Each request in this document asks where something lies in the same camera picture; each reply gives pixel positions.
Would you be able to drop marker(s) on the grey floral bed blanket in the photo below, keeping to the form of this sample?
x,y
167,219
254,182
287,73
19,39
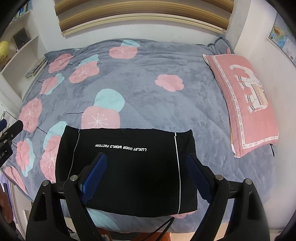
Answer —
x,y
131,84

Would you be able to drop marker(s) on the dark picture frame on shelf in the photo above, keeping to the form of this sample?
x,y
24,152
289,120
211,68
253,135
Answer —
x,y
21,38

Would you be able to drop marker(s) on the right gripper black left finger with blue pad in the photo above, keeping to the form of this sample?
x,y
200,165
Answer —
x,y
46,220

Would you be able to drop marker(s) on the grey pillow behind pink pillow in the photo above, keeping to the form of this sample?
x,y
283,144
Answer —
x,y
221,46

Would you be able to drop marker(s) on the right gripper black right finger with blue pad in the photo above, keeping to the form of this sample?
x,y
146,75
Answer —
x,y
248,219

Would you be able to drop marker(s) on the white bedside shelf unit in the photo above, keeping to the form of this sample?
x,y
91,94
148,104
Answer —
x,y
15,82

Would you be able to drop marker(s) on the pink elephant pillow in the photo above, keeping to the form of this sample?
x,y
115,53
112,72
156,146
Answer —
x,y
251,115

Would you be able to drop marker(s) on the yellow round object on shelf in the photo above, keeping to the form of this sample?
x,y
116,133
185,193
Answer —
x,y
4,51

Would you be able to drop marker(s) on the black hooded jacket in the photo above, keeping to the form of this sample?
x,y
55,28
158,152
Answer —
x,y
146,173

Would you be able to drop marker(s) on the colourful wall map poster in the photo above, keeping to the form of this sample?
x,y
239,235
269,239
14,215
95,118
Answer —
x,y
283,38

